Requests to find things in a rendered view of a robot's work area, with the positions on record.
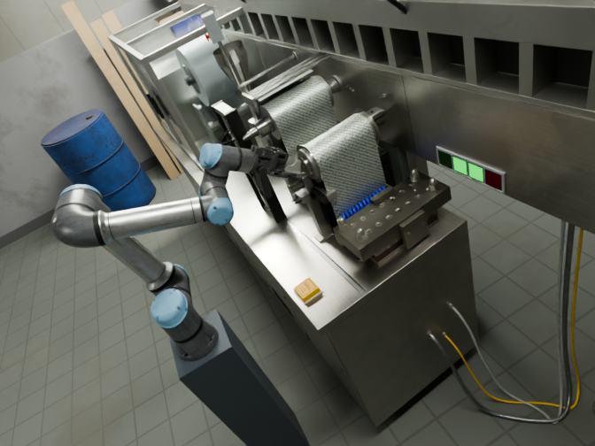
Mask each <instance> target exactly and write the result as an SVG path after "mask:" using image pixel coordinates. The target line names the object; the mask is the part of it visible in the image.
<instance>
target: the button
mask: <svg viewBox="0 0 595 446"><path fill-rule="evenodd" d="M294 290H295V292H296V293H297V294H298V295H299V297H300V298H301V299H302V300H303V301H304V302H306V301H308V300H309V299H311V298H312V297H313V296H315V295H317V294H318V293H319V292H321V291H320V288H319V287H318V286H317V285H316V284H315V283H314V282H313V281H312V279H311V278H310V277H308V278H307V279H305V280H304V281H302V282H301V283H299V284H298V285H297V286H296V287H295V288H294Z"/></svg>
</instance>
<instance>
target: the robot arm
mask: <svg viewBox="0 0 595 446"><path fill-rule="evenodd" d="M199 161H200V165H201V166H202V167H203V168H204V169H205V171H204V175H203V179H202V181H201V185H200V187H199V190H198V197H193V198H188V199H183V200H178V201H172V202H168V203H162V204H154V205H148V206H144V207H138V208H134V209H128V210H123V211H112V210H111V209H110V208H109V207H107V206H106V205H105V204H104V203H103V198H102V196H101V194H100V192H99V191H98V190H97V189H96V188H93V187H91V186H90V185H86V184H75V185H72V186H70V187H68V188H66V189H64V190H63V191H62V193H61V194H60V196H59V197H58V200H57V206H56V209H55V211H54V214H53V216H52V219H51V229H52V232H53V234H54V235H55V236H56V238H57V239H58V240H59V241H61V242H62V243H63V244H66V245H68V246H71V247H75V248H94V247H100V246H102V247H103V248H104V249H105V250H107V251H108V252H109V253H111V254H112V255H113V256H114V257H116V258H117V259H118V260H119V261H120V262H121V263H122V264H124V265H125V266H126V267H128V268H129V269H130V270H131V271H133V272H134V273H135V274H137V275H138V276H139V277H140V278H142V279H143V280H144V281H145V287H146V288H147V289H148V290H149V291H150V292H151V293H152V294H154V295H155V296H156V297H155V301H153V302H152V304H151V316H152V317H153V318H154V320H155V322H156V323H157V324H158V325H159V326H160V327H162V328H163V329H164V331H165V332H166V333H167V334H168V335H169V336H170V337H171V338H172V339H173V340H174V343H175V347H176V349H177V352H178V354H179V355H180V356H181V357H182V358H183V359H184V360H186V361H197V360H199V359H201V358H204V357H205V356H207V355H208V354H209V353H210V352H211V351H212V350H213V348H214V347H215V345H216V343H217V341H218V337H219V333H218V330H217V328H216V326H215V325H214V324H213V323H212V322H210V321H208V320H206V319H203V318H201V317H200V315H199V314H198V313H197V311H196V310H195V309H194V307H193V303H192V298H191V292H190V285H189V276H188V274H187V272H186V270H185V269H184V268H183V267H182V266H180V265H177V264H175V265H173V264H171V263H169V262H164V263H163V262H162V261H161V260H160V259H159V258H158V257H156V256H155V255H154V254H153V253H152V252H151V251H150V250H148V249H147V248H146V247H145V246H144V245H143V244H141V243H140V242H139V241H138V240H137V239H136V238H134V236H135V235H144V234H148V233H153V232H158V231H162V230H167V229H171V228H177V227H185V226H189V225H194V224H198V223H203V222H207V221H211V223H213V224H214V225H216V226H225V225H227V224H228V223H229V222H230V221H231V220H232V218H233V217H234V208H233V204H232V202H231V200H230V197H229V195H228V191H227V188H226V184H227V181H228V176H229V172H230V171H231V172H239V173H255V176H256V180H257V183H258V186H259V192H260V194H261V195H262V196H263V197H264V198H265V199H269V198H271V197H272V192H271V188H270V186H269V182H268V178H267V175H270V176H274V177H283V178H288V179H294V178H298V177H301V176H303V175H305V173H301V172H302V171H301V161H300V160H297V161H296V162H295V158H294V157H293V156H290V157H289V154H287V153H285V152H284V151H283V150H281V149H280V148H276V147H270V146H266V147H265V148H262V147H258V146H256V145H252V146H251V149H250V150H248V149H243V148H237V147H231V146H226V145H221V144H212V143H206V144H205V145H204V146H203V147H202V149H201V150H200V158H199Z"/></svg>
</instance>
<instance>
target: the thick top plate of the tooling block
mask: <svg viewBox="0 0 595 446"><path fill-rule="evenodd" d="M418 174H419V176H420V177H421V178H420V180H419V181H416V182H412V181H410V178H411V177H410V176H409V177H408V178H406V179H405V180H403V181H401V182H400V183H399V184H398V185H397V186H395V187H394V190H395V192H393V193H392V194H390V195H389V196H387V197H385V198H384V199H383V200H382V201H381V202H379V203H378V204H376V205H374V204H371V203H370V204H368V205H367V206H365V207H364V208H362V209H361V210H359V211H357V212H356V213H354V214H353V215H352V216H351V217H350V218H348V219H346V221H347V223H348V225H349V228H348V229H347V230H346V231H340V230H339V226H338V225H337V226H336V227H334V228H333V229H334V232H335V235H336V239H337V240H338V241H339V242H340V243H341V244H342V245H343V246H345V247H346V248H347V249H348V250H350V251H351V252H352V253H353V254H354V255H356V256H357V257H358V258H359V259H360V260H362V261H363V262H364V261H366V260H367V259H369V258H370V257H372V256H373V255H374V254H375V253H376V252H378V251H379V250H381V249H382V248H384V247H385V246H387V245H388V244H389V243H391V242H393V241H394V240H395V239H397V238H398V237H400V236H401V233H400V229H399V224H401V223H402V222H404V221H405V220H407V219H408V218H410V217H411V216H413V215H414V214H415V213H416V212H418V211H419V210H423V211H425V213H426V217H428V216H429V215H430V214H431V213H432V212H434V211H436V210H437V209H438V208H440V207H441V206H443V205H444V204H446V203H447V202H449V201H450V200H451V199H452V196H451V189H450V186H448V185H446V184H444V183H443V182H441V181H438V180H437V183H438V186H439V190H438V191H436V192H431V191H429V180H430V179H431V177H429V176H428V175H426V174H424V173H421V172H419V171H418ZM358 228H363V229H364V231H365V232H366V234H367V237H368V238H367V240H366V241H365V242H358V240H357V238H358V237H357V229H358Z"/></svg>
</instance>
